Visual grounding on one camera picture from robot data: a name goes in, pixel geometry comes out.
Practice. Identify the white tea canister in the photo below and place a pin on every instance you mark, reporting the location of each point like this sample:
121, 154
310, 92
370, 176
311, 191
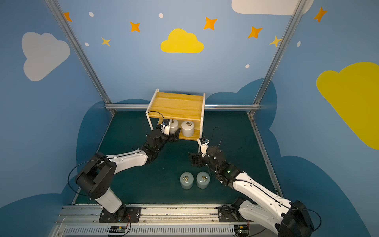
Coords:
174, 126
187, 128

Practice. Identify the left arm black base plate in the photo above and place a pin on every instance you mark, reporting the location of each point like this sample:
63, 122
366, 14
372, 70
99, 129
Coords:
124, 214

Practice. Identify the green circuit board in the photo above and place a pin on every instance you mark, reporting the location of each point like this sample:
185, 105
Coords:
241, 230
117, 231

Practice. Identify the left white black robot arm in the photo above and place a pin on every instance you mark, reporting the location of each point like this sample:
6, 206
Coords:
97, 175

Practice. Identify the teal tea canister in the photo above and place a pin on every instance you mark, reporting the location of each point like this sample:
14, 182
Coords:
202, 180
186, 180

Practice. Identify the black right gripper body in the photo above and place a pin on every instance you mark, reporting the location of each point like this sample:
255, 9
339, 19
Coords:
199, 158

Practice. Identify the right green circuit board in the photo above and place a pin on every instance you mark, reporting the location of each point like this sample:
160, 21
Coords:
241, 230

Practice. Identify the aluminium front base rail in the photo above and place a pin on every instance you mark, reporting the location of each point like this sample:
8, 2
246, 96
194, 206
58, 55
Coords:
155, 220

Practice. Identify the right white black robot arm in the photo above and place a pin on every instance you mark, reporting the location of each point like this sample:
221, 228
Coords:
281, 216

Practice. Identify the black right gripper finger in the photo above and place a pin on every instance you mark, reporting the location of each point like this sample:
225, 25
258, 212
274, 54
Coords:
194, 157
198, 164

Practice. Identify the left aluminium corner post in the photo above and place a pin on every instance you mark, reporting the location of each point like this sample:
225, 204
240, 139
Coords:
69, 33

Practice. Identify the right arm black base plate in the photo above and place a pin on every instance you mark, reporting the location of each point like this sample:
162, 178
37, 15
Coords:
229, 214

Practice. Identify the horizontal aluminium back rail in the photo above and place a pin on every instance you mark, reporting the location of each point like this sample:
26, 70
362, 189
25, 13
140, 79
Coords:
206, 107

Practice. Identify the white metal wooden shelf rack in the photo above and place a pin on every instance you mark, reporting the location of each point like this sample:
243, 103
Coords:
181, 107

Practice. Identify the right aluminium corner post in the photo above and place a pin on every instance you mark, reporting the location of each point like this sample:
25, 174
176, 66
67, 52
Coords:
299, 11

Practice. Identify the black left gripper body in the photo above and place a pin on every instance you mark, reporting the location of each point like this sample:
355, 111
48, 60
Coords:
171, 135

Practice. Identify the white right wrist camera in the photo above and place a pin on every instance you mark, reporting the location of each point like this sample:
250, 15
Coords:
203, 145

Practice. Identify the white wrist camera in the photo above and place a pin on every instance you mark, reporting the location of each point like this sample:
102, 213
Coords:
165, 126
203, 145

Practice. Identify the aluminium corner post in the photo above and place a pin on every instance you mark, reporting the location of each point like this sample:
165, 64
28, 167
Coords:
299, 11
69, 33

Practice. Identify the left green circuit board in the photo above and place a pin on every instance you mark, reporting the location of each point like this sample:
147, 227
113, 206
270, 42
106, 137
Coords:
117, 231

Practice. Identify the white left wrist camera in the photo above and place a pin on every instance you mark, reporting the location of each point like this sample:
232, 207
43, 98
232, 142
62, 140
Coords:
165, 126

